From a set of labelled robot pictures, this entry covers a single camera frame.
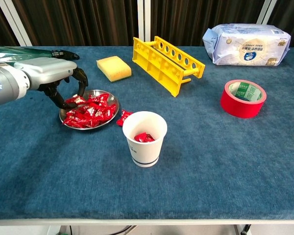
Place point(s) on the green plastic spray bottle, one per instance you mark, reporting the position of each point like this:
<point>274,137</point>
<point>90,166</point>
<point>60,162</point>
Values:
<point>19,55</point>

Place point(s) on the round metal plate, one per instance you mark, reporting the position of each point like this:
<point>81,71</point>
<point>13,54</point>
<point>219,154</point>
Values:
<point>90,93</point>

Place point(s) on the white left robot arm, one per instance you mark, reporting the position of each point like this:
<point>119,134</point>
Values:
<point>7,85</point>

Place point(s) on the heap of red candies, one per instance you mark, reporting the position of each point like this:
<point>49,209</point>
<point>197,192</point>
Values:
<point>93,112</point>

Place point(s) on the yellow test tube rack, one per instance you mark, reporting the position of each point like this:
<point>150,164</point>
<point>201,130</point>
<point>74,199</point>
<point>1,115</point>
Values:
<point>166,73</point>

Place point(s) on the white frame post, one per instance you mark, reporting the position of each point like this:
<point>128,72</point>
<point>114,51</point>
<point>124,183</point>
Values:
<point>140,19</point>
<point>16,24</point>
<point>267,12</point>

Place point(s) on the white wet wipes pack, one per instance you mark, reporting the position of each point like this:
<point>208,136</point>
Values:
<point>235,49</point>

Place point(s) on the black pleated curtain panel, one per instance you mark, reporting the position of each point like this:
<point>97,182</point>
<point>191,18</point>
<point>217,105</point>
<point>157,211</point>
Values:
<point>0,24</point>
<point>291,14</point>
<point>76,22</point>
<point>186,19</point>

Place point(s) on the black angled strut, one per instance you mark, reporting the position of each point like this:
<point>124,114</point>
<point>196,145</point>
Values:
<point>245,230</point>

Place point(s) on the yellow sponge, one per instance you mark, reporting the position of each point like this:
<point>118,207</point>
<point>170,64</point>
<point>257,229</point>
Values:
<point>112,67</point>

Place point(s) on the blue felt table cover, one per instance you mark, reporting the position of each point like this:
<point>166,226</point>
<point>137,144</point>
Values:
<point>210,171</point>

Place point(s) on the red tape roll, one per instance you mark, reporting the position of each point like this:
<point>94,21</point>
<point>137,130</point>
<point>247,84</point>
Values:
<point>240,107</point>

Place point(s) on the white paper cup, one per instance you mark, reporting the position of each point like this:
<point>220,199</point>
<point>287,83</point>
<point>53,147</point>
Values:
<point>144,151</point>

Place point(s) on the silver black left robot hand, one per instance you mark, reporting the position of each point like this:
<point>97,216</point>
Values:
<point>46,68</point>

